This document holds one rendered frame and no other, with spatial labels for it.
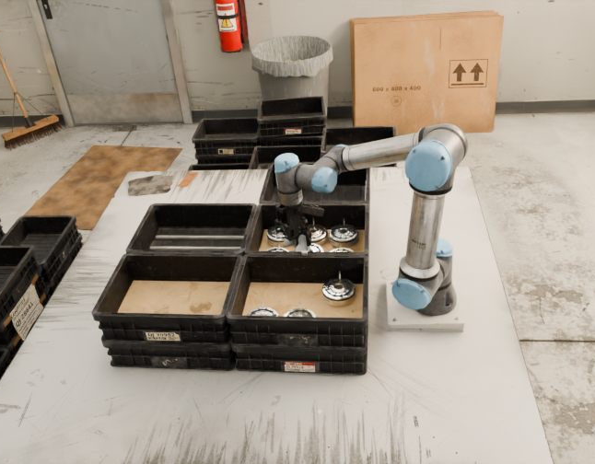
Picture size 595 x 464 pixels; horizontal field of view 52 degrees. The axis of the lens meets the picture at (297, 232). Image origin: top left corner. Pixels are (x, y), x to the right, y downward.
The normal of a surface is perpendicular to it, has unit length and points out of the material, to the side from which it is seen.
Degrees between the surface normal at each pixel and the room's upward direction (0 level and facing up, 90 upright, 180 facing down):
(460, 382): 0
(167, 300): 0
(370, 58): 79
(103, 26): 90
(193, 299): 0
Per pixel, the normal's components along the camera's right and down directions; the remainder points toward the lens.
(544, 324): -0.07, -0.81
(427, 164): -0.51, 0.39
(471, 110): -0.13, 0.32
